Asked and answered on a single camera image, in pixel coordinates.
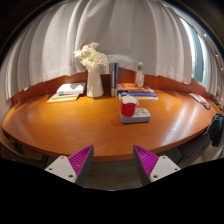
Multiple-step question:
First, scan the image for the window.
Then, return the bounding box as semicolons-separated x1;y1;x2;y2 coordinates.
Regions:
179;18;210;86

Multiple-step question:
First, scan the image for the red booklet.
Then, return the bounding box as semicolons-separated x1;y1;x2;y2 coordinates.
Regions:
188;92;208;105

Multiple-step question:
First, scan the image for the cream flat book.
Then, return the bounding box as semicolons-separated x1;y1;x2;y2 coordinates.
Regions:
118;95;159;101

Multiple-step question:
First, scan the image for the white power strip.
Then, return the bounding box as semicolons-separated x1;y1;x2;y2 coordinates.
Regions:
119;107;152;125

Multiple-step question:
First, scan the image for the orange flat book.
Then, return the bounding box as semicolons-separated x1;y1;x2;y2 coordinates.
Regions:
117;82;155;94

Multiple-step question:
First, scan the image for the white book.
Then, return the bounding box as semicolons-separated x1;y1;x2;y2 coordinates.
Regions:
56;82;87;96

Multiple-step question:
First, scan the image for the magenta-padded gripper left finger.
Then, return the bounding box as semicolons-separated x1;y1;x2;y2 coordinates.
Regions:
44;143;95;188

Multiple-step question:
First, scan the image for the white flower bouquet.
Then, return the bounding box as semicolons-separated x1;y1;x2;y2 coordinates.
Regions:
73;41;110;72

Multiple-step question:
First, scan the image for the clear bottle with green cap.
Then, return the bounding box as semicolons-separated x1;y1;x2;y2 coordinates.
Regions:
134;61;145;89

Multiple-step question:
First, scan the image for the yellow book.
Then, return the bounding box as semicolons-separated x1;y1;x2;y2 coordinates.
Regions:
46;92;81;104

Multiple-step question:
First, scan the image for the blue flat book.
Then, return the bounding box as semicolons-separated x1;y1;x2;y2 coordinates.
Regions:
118;91;159;99

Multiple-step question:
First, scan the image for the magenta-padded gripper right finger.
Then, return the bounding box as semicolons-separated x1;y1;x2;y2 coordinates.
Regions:
132;144;182;187

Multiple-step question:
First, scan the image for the dark garment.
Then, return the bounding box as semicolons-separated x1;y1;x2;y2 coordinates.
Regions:
206;112;224;148

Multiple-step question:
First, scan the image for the grey upright book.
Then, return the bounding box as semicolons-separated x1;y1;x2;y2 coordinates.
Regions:
108;62;116;98

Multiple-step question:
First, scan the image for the white curtain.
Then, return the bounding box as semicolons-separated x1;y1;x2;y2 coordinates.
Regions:
0;0;224;101

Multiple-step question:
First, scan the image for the white ceramic vase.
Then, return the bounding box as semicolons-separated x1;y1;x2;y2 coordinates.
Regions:
86;67;105;99

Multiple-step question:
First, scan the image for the red and white charger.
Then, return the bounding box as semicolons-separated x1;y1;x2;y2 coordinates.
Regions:
120;95;140;118

